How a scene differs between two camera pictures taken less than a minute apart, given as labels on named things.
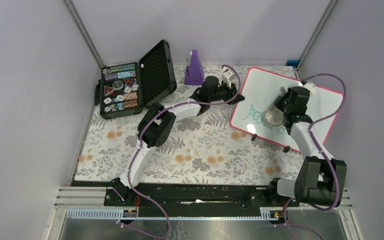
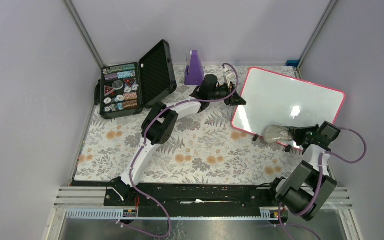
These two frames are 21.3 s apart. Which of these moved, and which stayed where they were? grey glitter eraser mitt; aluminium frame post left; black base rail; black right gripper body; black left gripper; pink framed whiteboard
Moved: black right gripper body; grey glitter eraser mitt
Stayed: aluminium frame post left; pink framed whiteboard; black base rail; black left gripper
